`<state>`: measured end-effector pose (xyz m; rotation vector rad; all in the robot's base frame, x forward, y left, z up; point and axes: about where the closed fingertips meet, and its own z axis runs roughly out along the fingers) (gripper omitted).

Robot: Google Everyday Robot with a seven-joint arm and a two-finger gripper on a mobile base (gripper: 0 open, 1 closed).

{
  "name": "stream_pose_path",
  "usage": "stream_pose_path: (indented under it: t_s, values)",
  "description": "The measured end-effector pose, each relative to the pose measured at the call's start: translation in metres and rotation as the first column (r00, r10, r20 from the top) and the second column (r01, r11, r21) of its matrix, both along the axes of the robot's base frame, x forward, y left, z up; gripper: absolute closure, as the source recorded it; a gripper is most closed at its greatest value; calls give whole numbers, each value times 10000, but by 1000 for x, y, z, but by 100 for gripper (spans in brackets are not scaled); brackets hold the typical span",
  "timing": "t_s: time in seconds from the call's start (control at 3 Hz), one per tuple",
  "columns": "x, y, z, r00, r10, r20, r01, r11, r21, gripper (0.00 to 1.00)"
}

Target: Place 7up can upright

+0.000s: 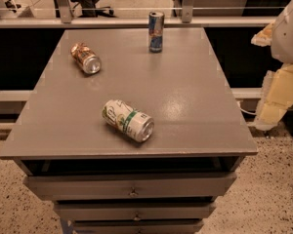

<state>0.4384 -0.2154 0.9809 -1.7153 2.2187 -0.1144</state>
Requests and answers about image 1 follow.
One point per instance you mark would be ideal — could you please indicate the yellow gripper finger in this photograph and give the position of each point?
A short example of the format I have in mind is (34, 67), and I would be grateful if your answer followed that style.
(276, 99)
(264, 37)

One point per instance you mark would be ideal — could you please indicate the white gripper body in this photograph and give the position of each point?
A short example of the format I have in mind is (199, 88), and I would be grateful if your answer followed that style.
(289, 38)

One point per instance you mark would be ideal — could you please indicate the white green 7up can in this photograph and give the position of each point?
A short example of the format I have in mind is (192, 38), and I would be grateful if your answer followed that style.
(129, 121)

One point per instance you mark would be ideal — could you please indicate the blue silver energy drink can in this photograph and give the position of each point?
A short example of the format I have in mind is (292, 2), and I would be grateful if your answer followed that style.
(155, 31)

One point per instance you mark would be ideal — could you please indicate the orange soda can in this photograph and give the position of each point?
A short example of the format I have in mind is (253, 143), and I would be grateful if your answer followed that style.
(87, 60)

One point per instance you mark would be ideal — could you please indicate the top grey drawer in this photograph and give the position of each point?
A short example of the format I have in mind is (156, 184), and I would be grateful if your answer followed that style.
(100, 187)

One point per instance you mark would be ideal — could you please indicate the grey drawer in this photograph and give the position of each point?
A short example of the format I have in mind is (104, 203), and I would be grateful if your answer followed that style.
(100, 187)
(135, 211)
(182, 226)

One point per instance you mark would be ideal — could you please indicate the grey drawer cabinet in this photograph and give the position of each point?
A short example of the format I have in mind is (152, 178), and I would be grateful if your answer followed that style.
(124, 141)

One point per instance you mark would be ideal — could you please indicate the middle grey drawer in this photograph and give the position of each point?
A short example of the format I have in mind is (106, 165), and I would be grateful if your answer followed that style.
(135, 211)

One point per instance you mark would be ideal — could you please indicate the bottom grey drawer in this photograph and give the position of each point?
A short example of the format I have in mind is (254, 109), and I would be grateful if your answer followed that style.
(182, 226)

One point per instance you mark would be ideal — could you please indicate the metal railing frame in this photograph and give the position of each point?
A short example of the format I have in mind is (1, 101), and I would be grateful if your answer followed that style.
(134, 13)

